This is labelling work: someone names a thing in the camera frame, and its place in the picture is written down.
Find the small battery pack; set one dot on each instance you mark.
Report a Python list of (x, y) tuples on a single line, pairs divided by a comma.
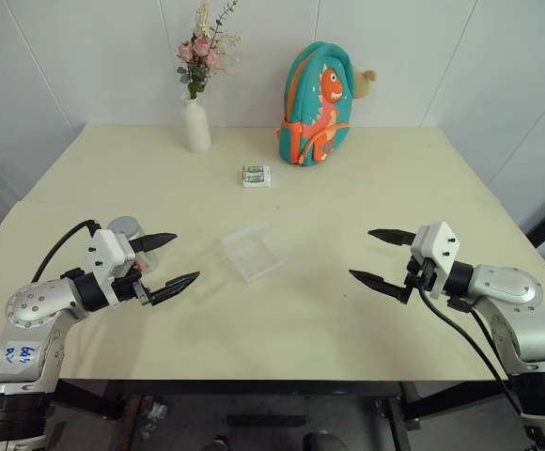
[(256, 176)]

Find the teal dinosaur backpack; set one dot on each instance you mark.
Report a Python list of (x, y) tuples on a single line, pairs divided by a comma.
[(317, 103)]

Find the white ceramic vase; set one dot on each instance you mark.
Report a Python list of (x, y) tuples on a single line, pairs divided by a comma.
[(196, 127)]

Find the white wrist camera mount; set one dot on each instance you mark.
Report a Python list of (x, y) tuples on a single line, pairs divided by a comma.
[(439, 249), (105, 249)]

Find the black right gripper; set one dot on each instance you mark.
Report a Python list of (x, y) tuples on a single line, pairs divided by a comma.
[(418, 277)]

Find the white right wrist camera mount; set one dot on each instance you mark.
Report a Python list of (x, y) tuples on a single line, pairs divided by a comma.
[(439, 249)]

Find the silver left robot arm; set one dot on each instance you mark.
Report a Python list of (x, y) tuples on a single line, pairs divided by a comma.
[(33, 305)]

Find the pink flower bouquet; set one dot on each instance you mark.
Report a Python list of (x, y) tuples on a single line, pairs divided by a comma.
[(202, 51)]

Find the grey round lid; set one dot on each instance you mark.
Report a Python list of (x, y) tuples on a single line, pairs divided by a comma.
[(127, 225)]

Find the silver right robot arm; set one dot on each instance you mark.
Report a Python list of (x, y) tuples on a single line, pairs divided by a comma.
[(521, 310)]

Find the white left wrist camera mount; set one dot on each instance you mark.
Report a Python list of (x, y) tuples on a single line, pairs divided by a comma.
[(105, 249)]

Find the black table frame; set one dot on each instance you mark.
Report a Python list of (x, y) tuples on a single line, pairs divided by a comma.
[(235, 390)]

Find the clear plastic box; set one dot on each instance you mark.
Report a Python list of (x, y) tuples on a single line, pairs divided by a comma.
[(256, 251)]

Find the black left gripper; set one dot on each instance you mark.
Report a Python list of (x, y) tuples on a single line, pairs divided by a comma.
[(129, 290)]

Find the beige plush toy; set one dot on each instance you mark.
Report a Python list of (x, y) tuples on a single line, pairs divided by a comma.
[(364, 82)]

